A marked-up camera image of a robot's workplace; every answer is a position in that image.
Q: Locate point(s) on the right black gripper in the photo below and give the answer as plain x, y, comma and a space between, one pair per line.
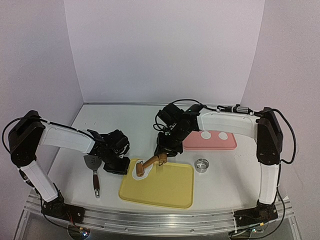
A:
169, 149

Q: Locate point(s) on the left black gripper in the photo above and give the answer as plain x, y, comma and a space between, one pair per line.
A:
116, 166

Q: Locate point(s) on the wooden double-ended rolling pin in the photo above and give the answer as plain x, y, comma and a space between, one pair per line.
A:
161, 159

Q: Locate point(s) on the white dough lump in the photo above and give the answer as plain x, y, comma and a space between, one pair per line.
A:
140, 172

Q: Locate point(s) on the yellow plastic tray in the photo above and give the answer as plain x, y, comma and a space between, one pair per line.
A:
170, 186

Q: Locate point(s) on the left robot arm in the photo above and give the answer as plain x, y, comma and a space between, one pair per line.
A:
21, 138

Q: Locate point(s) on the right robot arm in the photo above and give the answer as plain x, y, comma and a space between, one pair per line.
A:
260, 129

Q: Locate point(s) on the round dumpling wrapper left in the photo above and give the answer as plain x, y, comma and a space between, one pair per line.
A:
206, 135

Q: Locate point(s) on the round dumpling wrapper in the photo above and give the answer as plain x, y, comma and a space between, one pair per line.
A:
206, 135
223, 136

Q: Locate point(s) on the round dumpling wrapper right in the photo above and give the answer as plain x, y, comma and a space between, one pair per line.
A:
223, 136

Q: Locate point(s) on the pink plastic tray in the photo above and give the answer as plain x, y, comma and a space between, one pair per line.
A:
194, 142

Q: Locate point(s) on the metal scraper with wooden handle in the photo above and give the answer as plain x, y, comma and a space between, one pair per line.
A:
94, 172

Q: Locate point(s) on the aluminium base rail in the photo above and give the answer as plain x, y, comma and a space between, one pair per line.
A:
180, 223

